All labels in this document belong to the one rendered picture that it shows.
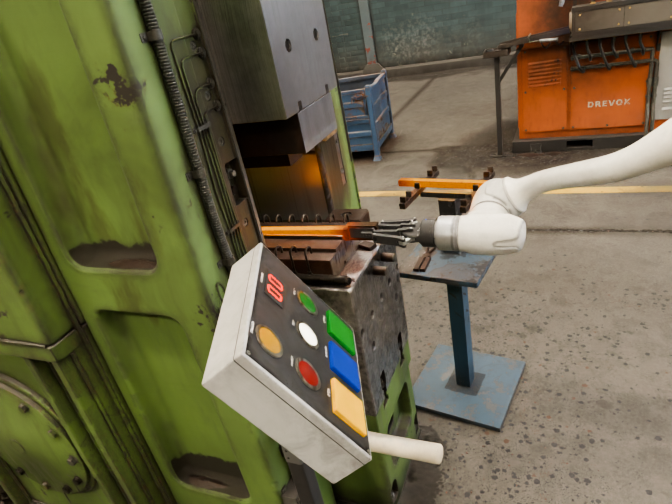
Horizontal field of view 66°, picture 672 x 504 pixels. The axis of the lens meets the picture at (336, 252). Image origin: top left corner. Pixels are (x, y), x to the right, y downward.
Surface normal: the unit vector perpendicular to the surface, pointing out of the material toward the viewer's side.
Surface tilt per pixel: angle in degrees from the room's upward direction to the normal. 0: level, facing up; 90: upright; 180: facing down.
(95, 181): 89
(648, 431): 0
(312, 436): 90
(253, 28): 90
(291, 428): 90
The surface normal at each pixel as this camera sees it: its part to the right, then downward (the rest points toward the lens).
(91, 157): -0.37, 0.48
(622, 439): -0.18, -0.87
